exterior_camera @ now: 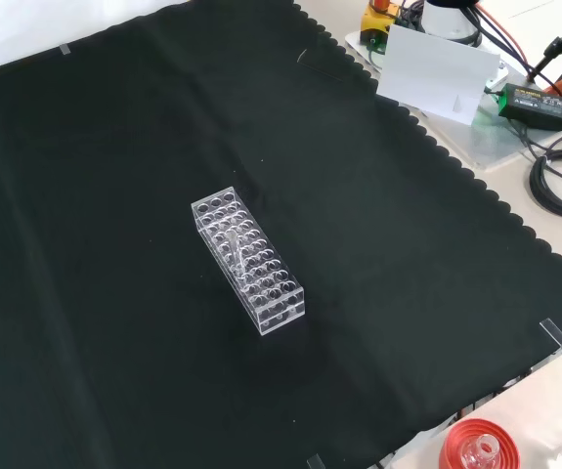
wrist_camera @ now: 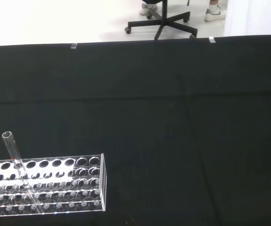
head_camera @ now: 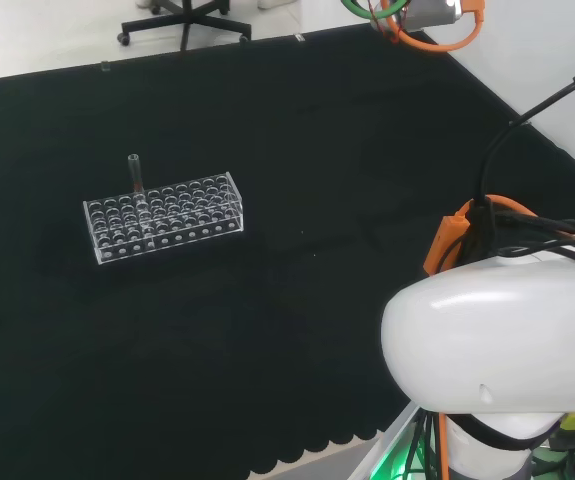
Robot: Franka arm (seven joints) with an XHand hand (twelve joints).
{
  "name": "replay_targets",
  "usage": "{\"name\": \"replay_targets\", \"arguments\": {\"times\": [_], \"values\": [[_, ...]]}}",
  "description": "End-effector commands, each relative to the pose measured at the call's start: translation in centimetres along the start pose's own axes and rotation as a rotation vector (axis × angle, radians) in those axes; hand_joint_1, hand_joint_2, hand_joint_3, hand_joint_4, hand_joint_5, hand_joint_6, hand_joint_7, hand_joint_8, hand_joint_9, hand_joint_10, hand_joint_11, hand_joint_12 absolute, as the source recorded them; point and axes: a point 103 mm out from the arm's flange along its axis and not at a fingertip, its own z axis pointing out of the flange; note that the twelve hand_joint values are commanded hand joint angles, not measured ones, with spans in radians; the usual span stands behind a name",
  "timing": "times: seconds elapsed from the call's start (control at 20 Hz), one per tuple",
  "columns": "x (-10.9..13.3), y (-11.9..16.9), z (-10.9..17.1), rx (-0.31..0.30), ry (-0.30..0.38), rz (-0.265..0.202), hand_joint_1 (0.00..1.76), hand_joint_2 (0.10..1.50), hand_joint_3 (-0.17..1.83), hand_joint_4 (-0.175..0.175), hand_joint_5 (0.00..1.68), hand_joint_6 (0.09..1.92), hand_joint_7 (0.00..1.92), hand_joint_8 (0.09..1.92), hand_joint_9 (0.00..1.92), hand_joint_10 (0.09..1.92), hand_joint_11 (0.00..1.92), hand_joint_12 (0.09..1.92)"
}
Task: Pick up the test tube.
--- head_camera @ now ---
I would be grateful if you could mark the clear glass test tube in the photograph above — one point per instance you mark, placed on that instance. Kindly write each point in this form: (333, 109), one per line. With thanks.
(135, 172)

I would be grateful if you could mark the clear acrylic test tube rack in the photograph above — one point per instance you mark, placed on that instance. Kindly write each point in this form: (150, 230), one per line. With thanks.
(167, 220)

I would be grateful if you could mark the black bench cloth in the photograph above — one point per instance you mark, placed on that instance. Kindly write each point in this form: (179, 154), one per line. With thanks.
(267, 350)

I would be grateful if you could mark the black office chair base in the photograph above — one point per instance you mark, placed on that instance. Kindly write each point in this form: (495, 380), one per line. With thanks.
(187, 22)

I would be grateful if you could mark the silver wrist mount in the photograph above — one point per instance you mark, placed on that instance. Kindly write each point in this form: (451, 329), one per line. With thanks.
(429, 14)

